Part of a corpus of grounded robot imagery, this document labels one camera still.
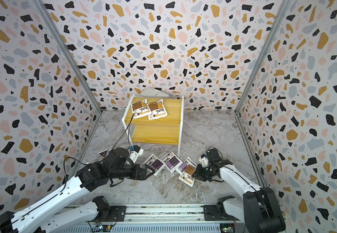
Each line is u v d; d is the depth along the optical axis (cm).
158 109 73
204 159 82
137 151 65
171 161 92
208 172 73
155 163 91
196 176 75
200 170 76
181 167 90
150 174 65
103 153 97
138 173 60
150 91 104
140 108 73
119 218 73
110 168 52
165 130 89
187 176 84
